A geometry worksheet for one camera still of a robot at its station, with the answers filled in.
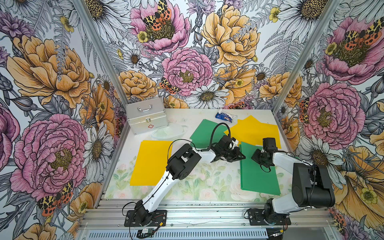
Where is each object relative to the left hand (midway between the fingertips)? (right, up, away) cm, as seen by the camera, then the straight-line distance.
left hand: (245, 160), depth 92 cm
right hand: (+6, 0, +2) cm, 7 cm away
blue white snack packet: (-9, +29, +23) cm, 38 cm away
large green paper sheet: (+3, -9, -3) cm, 10 cm away
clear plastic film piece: (-49, +16, +17) cm, 54 cm away
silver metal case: (-62, +27, +7) cm, 68 cm away
